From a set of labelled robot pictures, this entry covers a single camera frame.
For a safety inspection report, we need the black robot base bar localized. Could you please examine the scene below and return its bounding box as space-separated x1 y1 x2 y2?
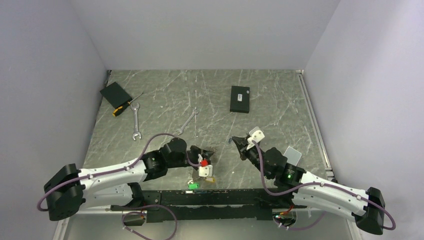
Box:
110 188 293 223

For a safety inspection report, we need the steel key holder plate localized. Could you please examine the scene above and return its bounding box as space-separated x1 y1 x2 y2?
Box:
187 165 210 190

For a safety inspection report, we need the green key tag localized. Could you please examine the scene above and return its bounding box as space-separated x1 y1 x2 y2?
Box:
188 183 199 191

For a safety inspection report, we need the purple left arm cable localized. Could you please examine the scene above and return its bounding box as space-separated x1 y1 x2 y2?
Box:
36 133 204 212

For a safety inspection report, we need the aluminium rail right side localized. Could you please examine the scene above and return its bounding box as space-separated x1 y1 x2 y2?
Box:
296 69 354 210

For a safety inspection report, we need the black box on table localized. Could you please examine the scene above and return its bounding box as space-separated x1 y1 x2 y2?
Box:
229 85 250 114

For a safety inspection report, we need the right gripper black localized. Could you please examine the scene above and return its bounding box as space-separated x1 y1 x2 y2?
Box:
232 136 272 179

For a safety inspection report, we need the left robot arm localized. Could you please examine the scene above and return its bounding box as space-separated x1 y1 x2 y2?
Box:
37 137 214 221

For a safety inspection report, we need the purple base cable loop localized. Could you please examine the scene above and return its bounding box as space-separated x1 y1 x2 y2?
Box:
121 203 181 240

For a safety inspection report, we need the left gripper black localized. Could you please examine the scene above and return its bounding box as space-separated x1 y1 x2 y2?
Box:
167 144 214 168

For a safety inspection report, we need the small silver wrench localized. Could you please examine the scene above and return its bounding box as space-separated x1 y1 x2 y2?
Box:
175 107 199 135

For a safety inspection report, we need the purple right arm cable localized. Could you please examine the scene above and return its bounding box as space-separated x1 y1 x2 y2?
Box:
252 140 397 232

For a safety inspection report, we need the large silver wrench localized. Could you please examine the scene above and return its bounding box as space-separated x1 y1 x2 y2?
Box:
130 103 142 141

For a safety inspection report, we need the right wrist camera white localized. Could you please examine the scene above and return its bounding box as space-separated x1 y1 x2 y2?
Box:
248 126 265 143

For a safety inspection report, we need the yellow handled screwdriver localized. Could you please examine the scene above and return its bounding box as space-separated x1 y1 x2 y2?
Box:
112 92 143 117

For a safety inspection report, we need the yellow key tag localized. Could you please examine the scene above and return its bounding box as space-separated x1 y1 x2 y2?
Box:
204 176 216 183

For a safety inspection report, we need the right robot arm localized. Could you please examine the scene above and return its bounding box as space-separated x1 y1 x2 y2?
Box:
231 135 388 235

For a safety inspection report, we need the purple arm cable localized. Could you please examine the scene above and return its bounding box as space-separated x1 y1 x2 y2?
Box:
36 133 204 212
252 140 397 232

